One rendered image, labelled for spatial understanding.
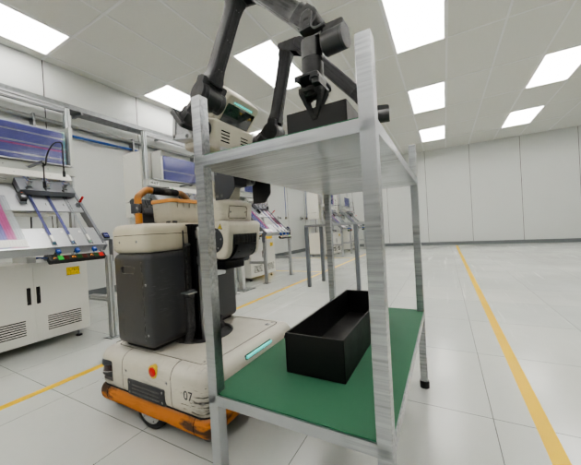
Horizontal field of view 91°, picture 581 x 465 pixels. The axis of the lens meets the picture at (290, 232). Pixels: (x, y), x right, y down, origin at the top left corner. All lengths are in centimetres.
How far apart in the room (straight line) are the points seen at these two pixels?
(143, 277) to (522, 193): 986
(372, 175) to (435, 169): 967
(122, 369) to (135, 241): 54
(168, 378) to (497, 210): 969
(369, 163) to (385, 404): 44
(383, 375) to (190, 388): 75
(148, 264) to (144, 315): 21
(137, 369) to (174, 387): 22
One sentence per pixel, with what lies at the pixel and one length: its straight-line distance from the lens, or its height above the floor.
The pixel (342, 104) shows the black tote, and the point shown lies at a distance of 79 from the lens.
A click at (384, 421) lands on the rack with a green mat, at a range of 64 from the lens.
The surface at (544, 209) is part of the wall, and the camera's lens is 1035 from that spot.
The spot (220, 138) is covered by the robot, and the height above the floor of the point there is 114.
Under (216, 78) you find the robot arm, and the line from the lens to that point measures 115.
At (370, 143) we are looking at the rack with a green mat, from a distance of 55.
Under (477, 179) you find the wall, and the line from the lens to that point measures 1018.
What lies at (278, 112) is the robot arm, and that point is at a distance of 146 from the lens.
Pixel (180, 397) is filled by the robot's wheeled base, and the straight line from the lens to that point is 123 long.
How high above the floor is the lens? 75
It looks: 1 degrees down
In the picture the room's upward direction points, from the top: 3 degrees counter-clockwise
